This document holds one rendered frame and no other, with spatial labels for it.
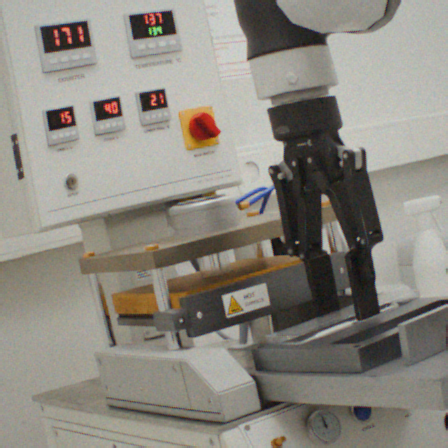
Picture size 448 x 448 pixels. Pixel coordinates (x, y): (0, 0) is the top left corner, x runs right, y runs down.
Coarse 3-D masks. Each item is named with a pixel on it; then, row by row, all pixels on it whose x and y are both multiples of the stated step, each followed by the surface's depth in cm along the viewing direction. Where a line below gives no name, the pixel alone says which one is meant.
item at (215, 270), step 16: (208, 256) 127; (224, 256) 128; (272, 256) 136; (288, 256) 132; (208, 272) 128; (224, 272) 128; (240, 272) 125; (256, 272) 122; (144, 288) 129; (176, 288) 122; (192, 288) 118; (208, 288) 118; (128, 304) 127; (144, 304) 124; (176, 304) 118; (128, 320) 128; (144, 320) 125
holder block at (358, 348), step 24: (384, 312) 112; (408, 312) 109; (336, 336) 105; (360, 336) 104; (384, 336) 99; (264, 360) 108; (288, 360) 105; (312, 360) 102; (336, 360) 99; (360, 360) 96; (384, 360) 98
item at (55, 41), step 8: (80, 24) 134; (48, 32) 132; (56, 32) 132; (64, 32) 133; (72, 32) 134; (80, 32) 134; (48, 40) 131; (56, 40) 132; (64, 40) 133; (72, 40) 134; (80, 40) 134; (56, 48) 132
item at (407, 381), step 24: (432, 312) 96; (408, 336) 94; (432, 336) 96; (408, 360) 94; (432, 360) 94; (264, 384) 107; (288, 384) 104; (312, 384) 101; (336, 384) 98; (360, 384) 95; (384, 384) 92; (408, 384) 90; (432, 384) 87; (408, 408) 93; (432, 408) 88
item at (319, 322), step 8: (384, 296) 116; (392, 296) 115; (400, 296) 114; (336, 312) 114; (344, 312) 112; (352, 312) 111; (312, 320) 112; (320, 320) 111; (328, 320) 109; (336, 320) 108; (288, 328) 110; (296, 328) 109; (304, 328) 108; (312, 328) 107
